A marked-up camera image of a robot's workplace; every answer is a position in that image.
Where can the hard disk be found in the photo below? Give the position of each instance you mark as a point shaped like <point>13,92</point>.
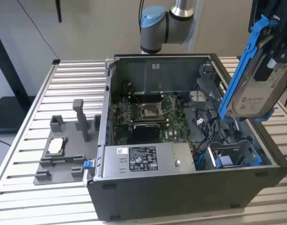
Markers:
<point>255,93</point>

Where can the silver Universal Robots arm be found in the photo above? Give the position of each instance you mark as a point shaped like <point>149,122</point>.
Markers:
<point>157,30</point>

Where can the installed blue disk carrier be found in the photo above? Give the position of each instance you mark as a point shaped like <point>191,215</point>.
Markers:
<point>224,162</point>

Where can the green motherboard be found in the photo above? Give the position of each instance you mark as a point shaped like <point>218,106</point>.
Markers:
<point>176,131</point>

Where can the CPU socket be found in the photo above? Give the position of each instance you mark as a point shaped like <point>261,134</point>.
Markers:
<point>149,110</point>

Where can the black graphics card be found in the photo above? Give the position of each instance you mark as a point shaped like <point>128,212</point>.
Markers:
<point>145,132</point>

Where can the black open PC case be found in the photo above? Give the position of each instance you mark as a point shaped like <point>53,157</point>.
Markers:
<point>171,197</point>

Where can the silver power supply unit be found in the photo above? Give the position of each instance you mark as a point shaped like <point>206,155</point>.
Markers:
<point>115,164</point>

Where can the black hanging antenna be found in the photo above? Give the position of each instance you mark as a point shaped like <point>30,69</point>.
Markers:
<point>58,11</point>

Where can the black table corner cap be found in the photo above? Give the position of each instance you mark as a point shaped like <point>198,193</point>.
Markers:
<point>56,62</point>

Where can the blue case latch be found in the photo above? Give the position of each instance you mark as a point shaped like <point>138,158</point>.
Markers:
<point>88,165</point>

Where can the grey parts rack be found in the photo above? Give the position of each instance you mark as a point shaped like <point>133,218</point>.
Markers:
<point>70,171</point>

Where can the silver CPU chip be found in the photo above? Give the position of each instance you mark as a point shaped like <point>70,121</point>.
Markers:
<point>55,145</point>

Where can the black monitor stand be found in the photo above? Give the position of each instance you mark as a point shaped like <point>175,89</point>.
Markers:
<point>9,112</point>

